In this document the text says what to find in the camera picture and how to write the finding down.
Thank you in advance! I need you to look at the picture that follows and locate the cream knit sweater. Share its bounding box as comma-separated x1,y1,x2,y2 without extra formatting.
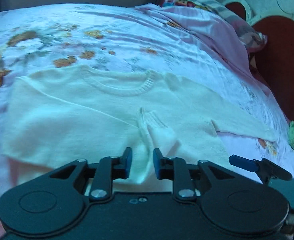
2,66,276,190

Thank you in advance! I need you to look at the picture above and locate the red white headboard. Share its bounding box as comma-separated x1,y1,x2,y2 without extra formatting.
223,0,294,121

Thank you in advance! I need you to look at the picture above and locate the striped floral pillow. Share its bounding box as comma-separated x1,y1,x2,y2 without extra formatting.
160,0,267,53

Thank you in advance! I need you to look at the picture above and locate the pink blanket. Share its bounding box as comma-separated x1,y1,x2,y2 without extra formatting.
135,3,267,83

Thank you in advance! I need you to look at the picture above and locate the floral pink bed sheet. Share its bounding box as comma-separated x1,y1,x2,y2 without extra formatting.
0,4,294,236

